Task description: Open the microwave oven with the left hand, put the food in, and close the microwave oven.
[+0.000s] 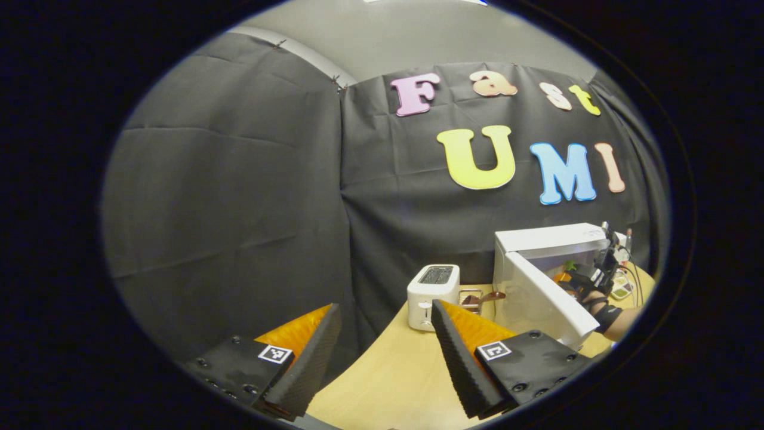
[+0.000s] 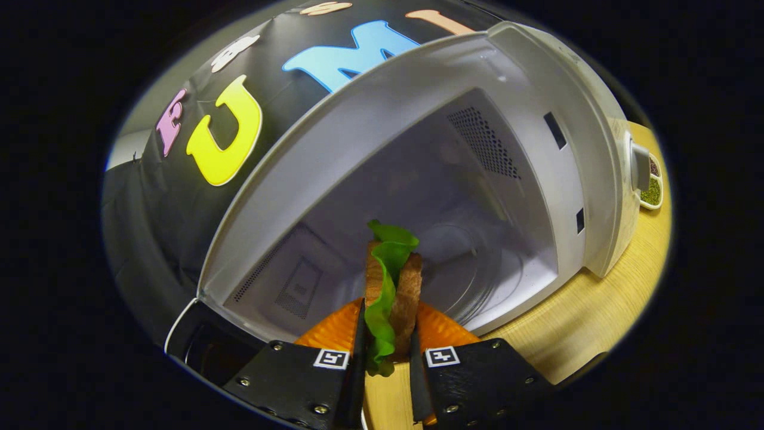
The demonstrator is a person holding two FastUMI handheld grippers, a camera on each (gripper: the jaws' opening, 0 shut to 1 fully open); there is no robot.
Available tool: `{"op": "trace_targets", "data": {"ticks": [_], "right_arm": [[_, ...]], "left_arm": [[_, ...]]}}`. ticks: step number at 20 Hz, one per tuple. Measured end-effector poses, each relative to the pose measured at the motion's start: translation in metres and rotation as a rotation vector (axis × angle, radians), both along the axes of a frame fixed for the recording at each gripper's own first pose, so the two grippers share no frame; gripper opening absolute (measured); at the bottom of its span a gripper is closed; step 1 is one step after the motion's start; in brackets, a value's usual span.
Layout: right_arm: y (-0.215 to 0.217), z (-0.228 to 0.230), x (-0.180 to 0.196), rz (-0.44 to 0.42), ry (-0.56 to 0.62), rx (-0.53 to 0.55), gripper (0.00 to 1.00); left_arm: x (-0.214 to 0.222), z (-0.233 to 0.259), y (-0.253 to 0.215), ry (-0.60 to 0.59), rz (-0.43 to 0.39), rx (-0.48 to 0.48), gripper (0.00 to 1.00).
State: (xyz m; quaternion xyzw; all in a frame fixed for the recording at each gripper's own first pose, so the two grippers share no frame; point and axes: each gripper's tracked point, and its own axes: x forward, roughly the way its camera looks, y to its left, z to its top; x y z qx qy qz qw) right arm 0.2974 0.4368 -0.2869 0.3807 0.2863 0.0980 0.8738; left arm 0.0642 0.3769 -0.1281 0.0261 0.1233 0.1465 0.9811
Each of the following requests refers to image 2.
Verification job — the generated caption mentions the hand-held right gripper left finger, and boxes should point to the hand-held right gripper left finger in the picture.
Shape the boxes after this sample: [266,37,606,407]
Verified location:
[224,297,367,430]

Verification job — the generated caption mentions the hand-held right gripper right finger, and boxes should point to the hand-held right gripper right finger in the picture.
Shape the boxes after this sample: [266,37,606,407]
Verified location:
[408,300,557,430]

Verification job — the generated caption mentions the bread and lettuce sandwich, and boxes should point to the bread and lettuce sandwich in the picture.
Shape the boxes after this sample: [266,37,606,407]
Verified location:
[363,219,423,377]

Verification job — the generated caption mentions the white microwave oven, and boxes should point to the white microwave oven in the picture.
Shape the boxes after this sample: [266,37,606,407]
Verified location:
[164,21,652,392]

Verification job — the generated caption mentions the black backdrop cloth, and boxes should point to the black backdrop cloth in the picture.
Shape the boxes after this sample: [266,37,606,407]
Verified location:
[101,0,478,347]

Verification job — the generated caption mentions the white divided dish of beans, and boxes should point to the white divided dish of beans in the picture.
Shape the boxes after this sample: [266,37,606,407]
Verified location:
[639,152,664,211]

